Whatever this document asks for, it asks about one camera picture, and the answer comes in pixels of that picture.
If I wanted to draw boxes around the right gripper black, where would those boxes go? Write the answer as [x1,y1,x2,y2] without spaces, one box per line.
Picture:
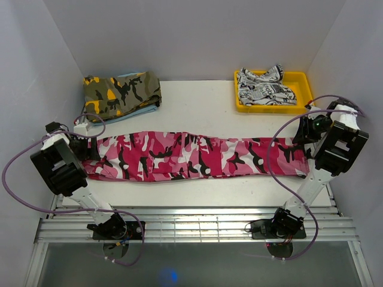
[291,116,333,145]

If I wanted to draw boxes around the pink camouflage trousers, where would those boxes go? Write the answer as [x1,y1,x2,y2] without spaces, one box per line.
[83,131,309,182]

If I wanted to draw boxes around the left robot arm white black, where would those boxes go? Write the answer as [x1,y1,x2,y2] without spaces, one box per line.
[30,122,127,240]

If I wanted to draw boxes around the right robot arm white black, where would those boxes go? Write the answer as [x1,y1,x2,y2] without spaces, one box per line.
[270,98,369,237]

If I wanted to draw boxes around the white black newsprint trousers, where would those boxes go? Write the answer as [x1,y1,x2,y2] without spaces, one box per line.
[236,64,297,106]

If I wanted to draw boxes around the green camouflage folded trousers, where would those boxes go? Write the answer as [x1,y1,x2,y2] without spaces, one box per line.
[83,71,162,121]

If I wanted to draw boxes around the yellow plastic tray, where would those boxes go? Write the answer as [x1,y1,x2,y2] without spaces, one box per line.
[233,70,313,115]

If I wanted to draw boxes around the light blue folded garment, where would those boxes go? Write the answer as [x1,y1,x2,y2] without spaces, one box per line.
[99,71,162,123]

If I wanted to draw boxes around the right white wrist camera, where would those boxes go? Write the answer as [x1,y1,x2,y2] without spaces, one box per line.
[305,102,323,120]

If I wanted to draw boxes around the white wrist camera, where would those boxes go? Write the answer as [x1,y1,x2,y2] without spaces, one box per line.
[305,102,323,120]
[73,120,90,137]

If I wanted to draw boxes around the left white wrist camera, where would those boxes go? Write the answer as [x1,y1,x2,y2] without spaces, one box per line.
[73,120,90,137]

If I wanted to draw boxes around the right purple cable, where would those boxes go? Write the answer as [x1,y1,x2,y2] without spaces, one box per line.
[266,94,366,261]

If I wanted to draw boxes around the purple cable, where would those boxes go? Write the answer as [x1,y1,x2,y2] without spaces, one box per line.
[1,113,146,267]
[266,94,366,261]

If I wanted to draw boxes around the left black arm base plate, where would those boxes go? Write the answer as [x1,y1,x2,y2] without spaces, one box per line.
[87,221,145,240]

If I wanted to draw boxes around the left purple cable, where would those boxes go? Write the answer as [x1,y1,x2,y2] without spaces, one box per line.
[1,113,146,267]

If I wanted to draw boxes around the aluminium frame rail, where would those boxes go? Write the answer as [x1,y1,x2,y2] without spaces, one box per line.
[35,207,358,243]

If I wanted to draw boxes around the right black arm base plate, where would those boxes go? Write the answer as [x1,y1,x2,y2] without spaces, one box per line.
[249,219,306,239]

